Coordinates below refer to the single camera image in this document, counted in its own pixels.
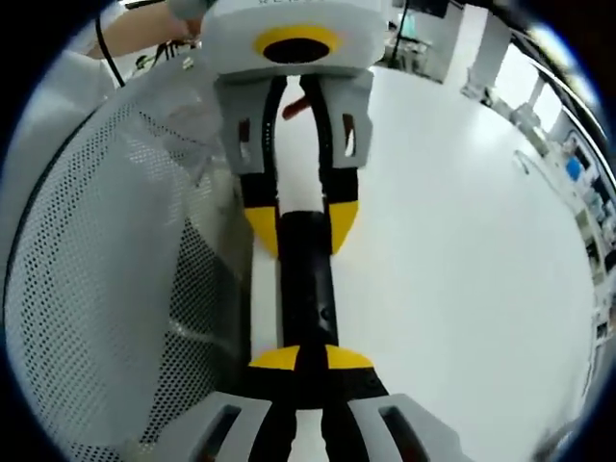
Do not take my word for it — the black cable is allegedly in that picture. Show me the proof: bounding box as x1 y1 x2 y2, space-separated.
94 9 127 89

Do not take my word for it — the grey cable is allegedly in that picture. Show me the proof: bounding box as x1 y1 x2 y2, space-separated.
512 149 544 183

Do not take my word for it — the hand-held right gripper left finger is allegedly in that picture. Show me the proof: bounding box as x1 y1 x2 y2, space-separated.
188 344 302 462

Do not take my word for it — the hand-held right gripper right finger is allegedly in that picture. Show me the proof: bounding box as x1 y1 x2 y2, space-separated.
320 344 476 462

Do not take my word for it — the black cylindrical tube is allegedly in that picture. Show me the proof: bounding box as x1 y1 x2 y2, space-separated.
276 209 344 357

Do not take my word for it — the white mesh basket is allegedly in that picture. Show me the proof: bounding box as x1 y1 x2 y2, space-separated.
4 57 256 462

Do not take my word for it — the person's left hand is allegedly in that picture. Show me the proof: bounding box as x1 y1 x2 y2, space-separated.
281 95 310 122

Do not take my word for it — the black light stand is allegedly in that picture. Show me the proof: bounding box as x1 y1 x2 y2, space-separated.
392 0 411 68

